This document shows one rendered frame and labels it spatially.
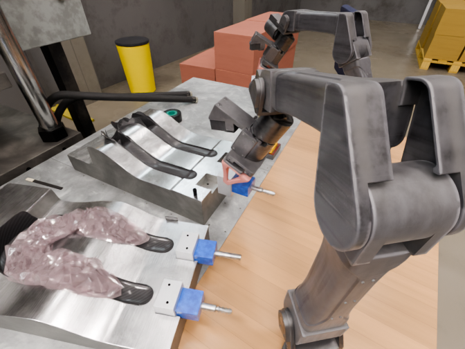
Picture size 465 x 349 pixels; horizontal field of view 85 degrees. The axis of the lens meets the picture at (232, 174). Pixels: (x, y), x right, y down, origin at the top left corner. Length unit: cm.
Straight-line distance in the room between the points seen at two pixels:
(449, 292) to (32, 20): 223
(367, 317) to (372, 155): 47
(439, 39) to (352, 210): 501
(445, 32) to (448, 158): 494
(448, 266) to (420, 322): 131
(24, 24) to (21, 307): 97
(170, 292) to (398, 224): 39
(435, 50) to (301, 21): 432
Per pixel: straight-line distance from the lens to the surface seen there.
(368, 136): 19
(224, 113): 48
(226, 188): 59
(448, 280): 190
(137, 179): 73
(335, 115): 20
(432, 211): 22
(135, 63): 342
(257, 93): 40
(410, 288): 70
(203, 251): 55
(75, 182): 93
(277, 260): 63
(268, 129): 45
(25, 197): 76
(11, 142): 131
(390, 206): 20
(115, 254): 58
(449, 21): 513
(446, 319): 175
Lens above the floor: 133
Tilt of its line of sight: 40 degrees down
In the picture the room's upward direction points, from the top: straight up
